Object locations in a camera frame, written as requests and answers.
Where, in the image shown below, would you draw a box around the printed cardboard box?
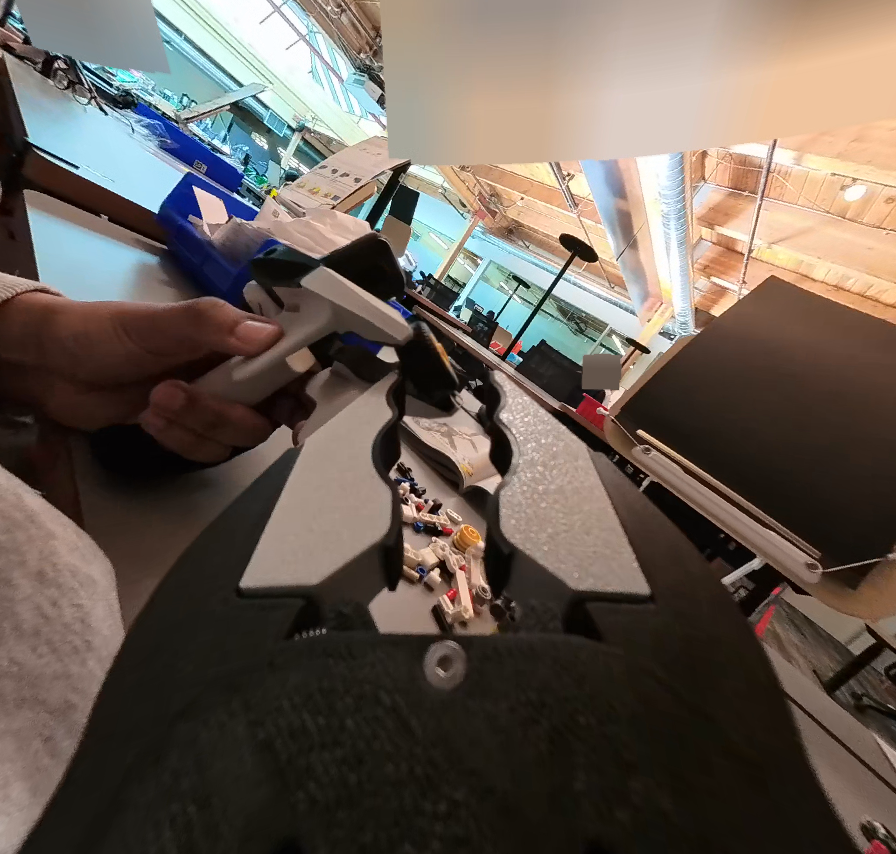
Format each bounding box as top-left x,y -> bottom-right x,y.
280,136 -> 414,214

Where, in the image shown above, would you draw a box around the pile of loose lego pieces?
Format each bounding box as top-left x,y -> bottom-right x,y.
388,458 -> 519,634

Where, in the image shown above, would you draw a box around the black floor lamp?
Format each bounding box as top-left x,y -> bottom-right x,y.
500,233 -> 600,362

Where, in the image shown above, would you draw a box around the silver ventilation duct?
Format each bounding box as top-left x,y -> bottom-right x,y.
657,154 -> 699,337

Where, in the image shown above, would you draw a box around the grey hoodie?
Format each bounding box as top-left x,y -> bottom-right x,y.
0,465 -> 127,854

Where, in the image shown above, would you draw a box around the printed instruction booklet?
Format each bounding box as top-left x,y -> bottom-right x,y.
399,411 -> 506,498

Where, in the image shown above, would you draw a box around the person's left hand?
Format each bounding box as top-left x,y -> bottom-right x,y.
0,292 -> 315,464

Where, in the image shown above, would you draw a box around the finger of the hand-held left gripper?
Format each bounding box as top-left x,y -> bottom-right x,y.
301,264 -> 415,344

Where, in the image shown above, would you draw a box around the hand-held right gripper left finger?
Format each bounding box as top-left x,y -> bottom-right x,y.
238,374 -> 410,599

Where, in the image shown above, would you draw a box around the black board panel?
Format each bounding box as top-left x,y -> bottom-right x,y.
616,276 -> 896,589

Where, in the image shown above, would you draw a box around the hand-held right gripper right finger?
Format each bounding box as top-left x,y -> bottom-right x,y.
478,369 -> 653,604

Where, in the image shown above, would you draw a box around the crumpled white plastic bags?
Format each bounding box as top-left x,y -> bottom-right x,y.
210,199 -> 372,256

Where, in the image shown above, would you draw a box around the blue plastic bin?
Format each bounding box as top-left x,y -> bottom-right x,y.
155,171 -> 281,309
132,101 -> 246,193

